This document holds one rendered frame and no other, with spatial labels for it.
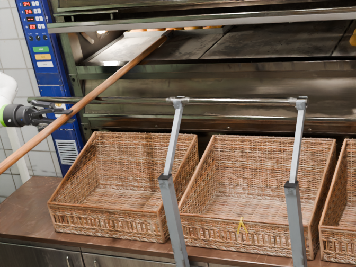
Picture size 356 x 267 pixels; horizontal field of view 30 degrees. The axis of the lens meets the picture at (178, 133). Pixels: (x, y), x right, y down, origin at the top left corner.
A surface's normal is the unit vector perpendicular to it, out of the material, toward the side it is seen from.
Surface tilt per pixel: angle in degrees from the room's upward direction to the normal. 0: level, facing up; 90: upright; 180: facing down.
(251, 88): 70
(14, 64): 90
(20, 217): 0
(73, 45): 90
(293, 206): 90
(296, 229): 90
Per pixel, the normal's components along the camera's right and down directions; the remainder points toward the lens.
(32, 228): -0.17, -0.90
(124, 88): -0.43, 0.10
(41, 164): -0.40, 0.44
